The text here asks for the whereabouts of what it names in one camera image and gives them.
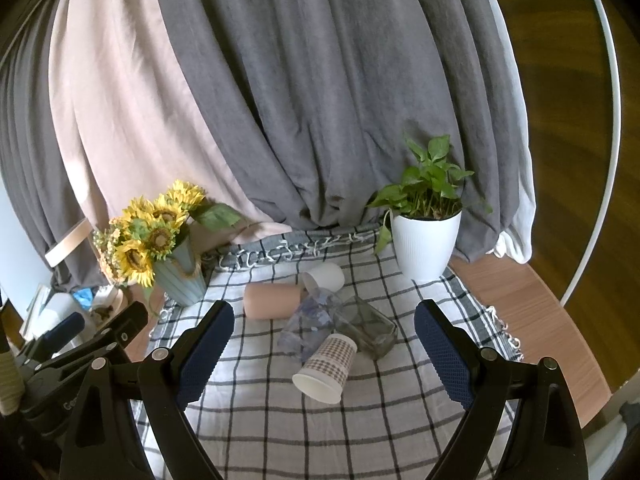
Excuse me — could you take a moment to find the blue cloth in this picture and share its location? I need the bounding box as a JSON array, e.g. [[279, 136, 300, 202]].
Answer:
[[72, 287, 103, 311]]

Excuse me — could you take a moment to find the checkered tablecloth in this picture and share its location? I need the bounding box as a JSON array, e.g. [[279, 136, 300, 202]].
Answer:
[[127, 227, 523, 480]]

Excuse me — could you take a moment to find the beige curtain strap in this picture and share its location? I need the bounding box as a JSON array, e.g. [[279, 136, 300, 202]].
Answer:
[[45, 220, 89, 266]]

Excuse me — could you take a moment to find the grey curtain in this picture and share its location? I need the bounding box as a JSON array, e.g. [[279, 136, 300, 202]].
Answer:
[[0, 25, 98, 288], [150, 0, 506, 263]]

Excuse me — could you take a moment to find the white cup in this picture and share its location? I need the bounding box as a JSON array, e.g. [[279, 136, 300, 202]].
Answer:
[[300, 262, 346, 293]]

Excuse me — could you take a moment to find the blue ribbed vase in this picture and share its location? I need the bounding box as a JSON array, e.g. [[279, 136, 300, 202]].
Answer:
[[152, 237, 209, 307]]

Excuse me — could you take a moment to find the checkered paper cup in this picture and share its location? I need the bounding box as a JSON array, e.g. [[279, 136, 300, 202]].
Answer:
[[292, 334, 358, 404]]

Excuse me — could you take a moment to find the tan ribbed roll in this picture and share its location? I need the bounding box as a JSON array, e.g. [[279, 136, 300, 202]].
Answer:
[[0, 350, 24, 417]]

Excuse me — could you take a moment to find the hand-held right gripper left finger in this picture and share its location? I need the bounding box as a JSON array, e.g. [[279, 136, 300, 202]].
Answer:
[[59, 300, 236, 480]]

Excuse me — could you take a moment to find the white plastic bottle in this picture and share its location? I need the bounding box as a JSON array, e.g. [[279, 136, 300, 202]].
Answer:
[[35, 292, 96, 346]]

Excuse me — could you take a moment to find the green pothos plant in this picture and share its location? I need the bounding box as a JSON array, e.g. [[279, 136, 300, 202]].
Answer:
[[367, 134, 493, 253]]

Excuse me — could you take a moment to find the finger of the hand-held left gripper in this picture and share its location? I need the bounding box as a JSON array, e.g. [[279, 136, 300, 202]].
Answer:
[[21, 301, 149, 371], [29, 311, 87, 357]]

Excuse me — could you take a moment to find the white curtain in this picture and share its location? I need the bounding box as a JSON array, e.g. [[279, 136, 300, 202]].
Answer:
[[477, 0, 537, 265]]

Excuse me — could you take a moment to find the clear glass cup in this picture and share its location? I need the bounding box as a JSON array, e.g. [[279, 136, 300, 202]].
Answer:
[[332, 296, 399, 360]]

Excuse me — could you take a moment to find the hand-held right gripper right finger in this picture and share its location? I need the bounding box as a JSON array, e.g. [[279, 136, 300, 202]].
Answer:
[[414, 299, 590, 480]]

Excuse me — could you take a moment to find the pink curtain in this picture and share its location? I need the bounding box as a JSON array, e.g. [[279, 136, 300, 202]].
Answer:
[[47, 0, 293, 256]]

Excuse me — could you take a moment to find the pink cup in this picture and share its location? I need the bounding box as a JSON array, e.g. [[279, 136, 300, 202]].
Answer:
[[244, 282, 307, 320]]

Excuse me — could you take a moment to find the clear plastic cup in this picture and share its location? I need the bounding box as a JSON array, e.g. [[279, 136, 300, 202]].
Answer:
[[277, 287, 346, 361]]

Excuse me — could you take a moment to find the sunflower bouquet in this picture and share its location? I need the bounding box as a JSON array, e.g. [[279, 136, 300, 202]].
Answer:
[[92, 180, 243, 288]]

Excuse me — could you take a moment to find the white ribbed plant pot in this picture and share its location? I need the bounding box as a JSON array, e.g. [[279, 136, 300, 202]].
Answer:
[[390, 210, 462, 282]]

